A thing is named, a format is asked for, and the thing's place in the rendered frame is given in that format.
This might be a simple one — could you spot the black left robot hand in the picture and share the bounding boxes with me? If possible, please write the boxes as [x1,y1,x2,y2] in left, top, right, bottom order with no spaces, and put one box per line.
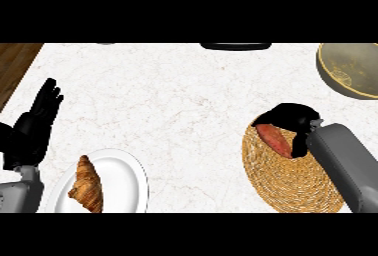
[0,77,65,171]

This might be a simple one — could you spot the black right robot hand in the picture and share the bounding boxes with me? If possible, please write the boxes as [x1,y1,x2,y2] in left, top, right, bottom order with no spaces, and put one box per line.
[251,102,322,159]

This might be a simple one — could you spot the reddish sweet potato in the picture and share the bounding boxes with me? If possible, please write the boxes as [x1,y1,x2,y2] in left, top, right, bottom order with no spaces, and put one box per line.
[254,123,296,159]

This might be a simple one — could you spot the brass-coloured metal bowl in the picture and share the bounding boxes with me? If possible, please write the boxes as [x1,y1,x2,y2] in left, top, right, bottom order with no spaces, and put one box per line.
[315,42,378,101]

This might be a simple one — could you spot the round woven wicker placemat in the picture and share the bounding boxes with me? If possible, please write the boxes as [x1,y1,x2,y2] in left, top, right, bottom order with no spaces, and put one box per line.
[241,114,347,214]

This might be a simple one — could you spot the brown croissant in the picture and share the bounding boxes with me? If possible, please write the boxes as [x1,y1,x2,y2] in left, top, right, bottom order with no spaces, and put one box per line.
[67,154,105,214]

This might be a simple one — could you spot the brown wooden panel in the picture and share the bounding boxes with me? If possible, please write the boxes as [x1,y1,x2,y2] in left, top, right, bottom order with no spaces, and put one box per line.
[0,42,46,112]

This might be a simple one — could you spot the white oval plate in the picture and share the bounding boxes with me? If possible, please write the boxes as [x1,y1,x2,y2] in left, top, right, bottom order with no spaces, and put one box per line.
[42,148,151,214]

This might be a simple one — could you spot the black rounded appliance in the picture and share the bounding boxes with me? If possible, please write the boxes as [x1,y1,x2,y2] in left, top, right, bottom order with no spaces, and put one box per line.
[198,42,273,52]

